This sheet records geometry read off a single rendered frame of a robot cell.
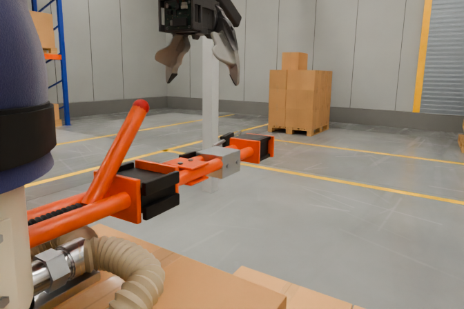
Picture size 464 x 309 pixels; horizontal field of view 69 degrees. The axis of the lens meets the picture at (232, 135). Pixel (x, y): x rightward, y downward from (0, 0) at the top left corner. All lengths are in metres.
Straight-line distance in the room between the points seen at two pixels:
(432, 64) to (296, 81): 3.47
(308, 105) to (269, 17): 4.20
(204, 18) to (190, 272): 0.39
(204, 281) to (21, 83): 0.36
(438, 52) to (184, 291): 8.96
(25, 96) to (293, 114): 7.03
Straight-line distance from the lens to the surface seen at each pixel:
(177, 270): 0.56
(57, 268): 0.44
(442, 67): 9.25
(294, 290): 1.23
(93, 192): 0.45
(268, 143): 0.80
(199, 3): 0.56
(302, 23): 10.16
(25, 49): 0.29
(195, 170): 0.56
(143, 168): 0.54
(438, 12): 9.36
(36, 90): 0.31
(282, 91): 7.31
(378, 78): 9.50
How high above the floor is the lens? 1.24
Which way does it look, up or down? 10 degrees down
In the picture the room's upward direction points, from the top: 1 degrees clockwise
